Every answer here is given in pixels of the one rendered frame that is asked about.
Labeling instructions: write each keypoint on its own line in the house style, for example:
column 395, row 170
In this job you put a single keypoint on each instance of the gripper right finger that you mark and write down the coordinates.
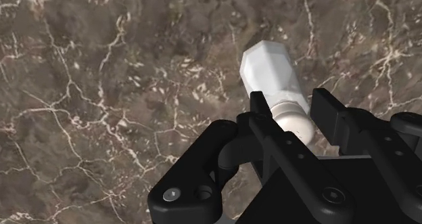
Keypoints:
column 366, row 134

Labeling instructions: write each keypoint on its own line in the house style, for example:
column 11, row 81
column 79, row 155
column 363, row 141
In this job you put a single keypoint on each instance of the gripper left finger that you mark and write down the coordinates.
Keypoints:
column 280, row 157

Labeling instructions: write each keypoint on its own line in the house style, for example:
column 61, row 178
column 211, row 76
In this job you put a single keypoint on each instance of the white bottle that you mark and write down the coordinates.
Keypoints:
column 268, row 70

